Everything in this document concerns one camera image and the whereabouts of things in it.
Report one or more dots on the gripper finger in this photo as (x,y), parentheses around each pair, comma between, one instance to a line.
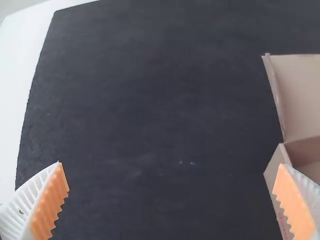
(297,200)
(40,207)

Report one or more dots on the black mat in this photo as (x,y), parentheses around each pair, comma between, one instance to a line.
(150,100)

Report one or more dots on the cardboard box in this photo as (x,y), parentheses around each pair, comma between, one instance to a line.
(295,100)

